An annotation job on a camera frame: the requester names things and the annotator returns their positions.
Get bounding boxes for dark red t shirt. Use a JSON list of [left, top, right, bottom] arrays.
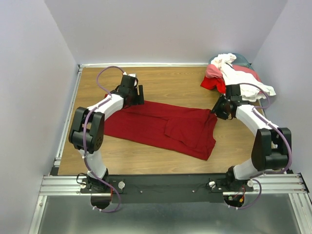
[[104, 101, 217, 160]]

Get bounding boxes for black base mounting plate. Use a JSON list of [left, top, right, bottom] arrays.
[[76, 173, 253, 209]]

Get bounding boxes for pink t shirt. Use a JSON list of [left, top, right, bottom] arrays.
[[205, 64, 261, 82]]

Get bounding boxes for aluminium frame extrusion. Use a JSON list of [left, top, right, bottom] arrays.
[[39, 174, 308, 196]]

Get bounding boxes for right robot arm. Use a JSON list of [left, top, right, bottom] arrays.
[[212, 95, 292, 191]]

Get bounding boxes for white t shirt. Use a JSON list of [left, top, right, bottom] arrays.
[[210, 53, 276, 102]]

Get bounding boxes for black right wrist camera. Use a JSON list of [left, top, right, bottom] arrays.
[[225, 84, 242, 101]]

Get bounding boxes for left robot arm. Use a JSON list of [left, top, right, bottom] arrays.
[[69, 85, 144, 193]]

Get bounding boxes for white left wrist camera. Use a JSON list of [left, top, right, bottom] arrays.
[[123, 72, 137, 78]]

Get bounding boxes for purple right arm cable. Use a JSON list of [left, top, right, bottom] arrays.
[[226, 83, 293, 210]]

